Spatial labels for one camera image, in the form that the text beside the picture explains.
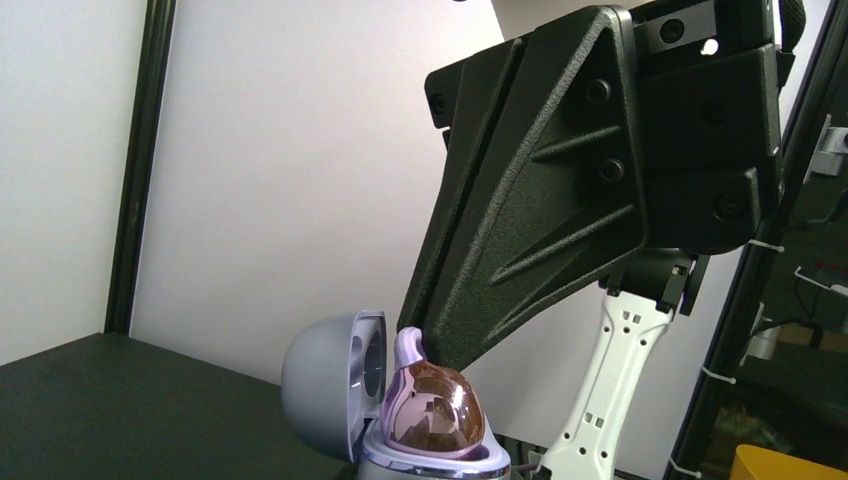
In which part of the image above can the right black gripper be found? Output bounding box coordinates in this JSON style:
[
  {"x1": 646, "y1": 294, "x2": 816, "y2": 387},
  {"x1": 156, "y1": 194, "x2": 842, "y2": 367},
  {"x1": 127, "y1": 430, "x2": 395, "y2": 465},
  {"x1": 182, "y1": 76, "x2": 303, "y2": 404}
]
[{"x1": 397, "y1": 1, "x2": 794, "y2": 370}]

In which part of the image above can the purple earbud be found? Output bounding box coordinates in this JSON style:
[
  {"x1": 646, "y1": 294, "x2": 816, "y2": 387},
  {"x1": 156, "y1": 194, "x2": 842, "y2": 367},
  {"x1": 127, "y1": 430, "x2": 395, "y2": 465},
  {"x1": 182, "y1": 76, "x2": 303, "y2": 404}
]
[{"x1": 380, "y1": 327, "x2": 487, "y2": 460}]

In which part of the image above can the lavender earbud charging case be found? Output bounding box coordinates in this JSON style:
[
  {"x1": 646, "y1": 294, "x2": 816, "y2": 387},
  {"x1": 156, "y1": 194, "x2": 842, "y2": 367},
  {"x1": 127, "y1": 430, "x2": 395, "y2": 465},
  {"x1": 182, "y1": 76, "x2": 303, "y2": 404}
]
[{"x1": 281, "y1": 310, "x2": 512, "y2": 479}]

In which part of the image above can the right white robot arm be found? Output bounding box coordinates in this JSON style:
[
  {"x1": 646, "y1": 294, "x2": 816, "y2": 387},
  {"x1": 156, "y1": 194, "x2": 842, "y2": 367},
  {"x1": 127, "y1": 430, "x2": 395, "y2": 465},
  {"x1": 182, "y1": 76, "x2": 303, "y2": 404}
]
[{"x1": 398, "y1": 1, "x2": 806, "y2": 479}]

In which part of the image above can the yellow plastic object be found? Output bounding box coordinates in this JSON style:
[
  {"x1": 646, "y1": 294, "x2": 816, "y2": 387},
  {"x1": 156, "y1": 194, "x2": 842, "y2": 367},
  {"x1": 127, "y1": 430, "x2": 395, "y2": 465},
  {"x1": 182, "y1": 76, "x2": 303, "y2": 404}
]
[{"x1": 729, "y1": 445, "x2": 847, "y2": 480}]

